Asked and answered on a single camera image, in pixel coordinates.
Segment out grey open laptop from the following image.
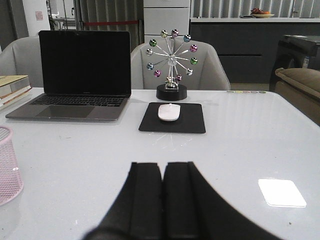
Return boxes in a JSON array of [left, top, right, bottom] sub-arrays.
[[6, 30, 132, 122]]

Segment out ferris wheel desk ornament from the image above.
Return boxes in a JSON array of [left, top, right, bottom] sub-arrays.
[[145, 28, 198, 101]]

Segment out left grey armchair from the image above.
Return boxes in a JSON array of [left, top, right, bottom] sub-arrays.
[[0, 36, 44, 88]]

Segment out white filing cabinet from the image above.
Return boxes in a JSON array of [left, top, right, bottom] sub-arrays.
[[143, 0, 191, 43]]

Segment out fruit bowl on counter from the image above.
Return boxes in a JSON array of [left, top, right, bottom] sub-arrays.
[[250, 8, 274, 19]]

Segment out top yellow book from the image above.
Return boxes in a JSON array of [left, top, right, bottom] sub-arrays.
[[0, 75, 29, 87]]

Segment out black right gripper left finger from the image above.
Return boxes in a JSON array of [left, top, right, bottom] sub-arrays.
[[84, 162, 162, 240]]

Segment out middle white book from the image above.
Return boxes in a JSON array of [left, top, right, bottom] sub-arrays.
[[0, 85, 32, 100]]

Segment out pink mesh pen holder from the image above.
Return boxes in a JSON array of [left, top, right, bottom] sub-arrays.
[[0, 125, 24, 206]]

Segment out right grey armchair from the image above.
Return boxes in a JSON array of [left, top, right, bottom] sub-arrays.
[[131, 38, 230, 90]]

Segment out black mouse pad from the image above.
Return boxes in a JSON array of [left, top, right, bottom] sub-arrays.
[[138, 102, 206, 134]]

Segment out dark counter cabinet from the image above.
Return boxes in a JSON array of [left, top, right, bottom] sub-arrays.
[[190, 17, 320, 84]]

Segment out white computer mouse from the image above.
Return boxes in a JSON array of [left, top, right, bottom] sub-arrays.
[[158, 103, 181, 122]]

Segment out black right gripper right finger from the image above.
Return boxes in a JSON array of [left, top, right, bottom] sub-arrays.
[[163, 162, 277, 240]]

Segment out grey armchair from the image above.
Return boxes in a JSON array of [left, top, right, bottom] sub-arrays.
[[0, 36, 44, 88], [131, 38, 230, 90]]

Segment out bottom pale book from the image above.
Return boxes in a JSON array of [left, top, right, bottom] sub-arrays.
[[0, 89, 31, 110]]

